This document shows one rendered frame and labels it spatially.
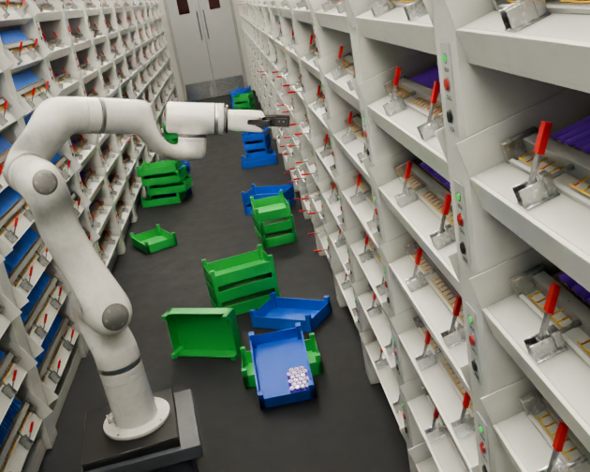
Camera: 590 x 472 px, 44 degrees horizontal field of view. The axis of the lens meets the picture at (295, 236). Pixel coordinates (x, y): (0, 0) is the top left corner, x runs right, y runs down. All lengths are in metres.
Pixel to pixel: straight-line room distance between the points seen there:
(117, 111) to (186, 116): 0.20
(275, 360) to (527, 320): 1.89
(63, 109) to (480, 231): 1.15
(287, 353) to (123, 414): 0.89
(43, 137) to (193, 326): 1.48
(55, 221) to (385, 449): 1.21
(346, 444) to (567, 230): 1.74
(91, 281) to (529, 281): 1.19
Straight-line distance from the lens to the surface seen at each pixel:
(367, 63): 1.65
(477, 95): 0.98
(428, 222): 1.40
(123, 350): 2.03
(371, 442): 2.42
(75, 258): 1.91
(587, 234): 0.75
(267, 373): 2.77
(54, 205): 1.83
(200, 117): 1.99
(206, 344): 3.16
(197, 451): 2.07
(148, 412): 2.13
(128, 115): 1.91
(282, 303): 3.41
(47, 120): 1.86
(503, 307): 1.04
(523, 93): 1.00
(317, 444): 2.45
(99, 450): 2.12
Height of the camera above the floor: 1.38
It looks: 18 degrees down
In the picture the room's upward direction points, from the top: 10 degrees counter-clockwise
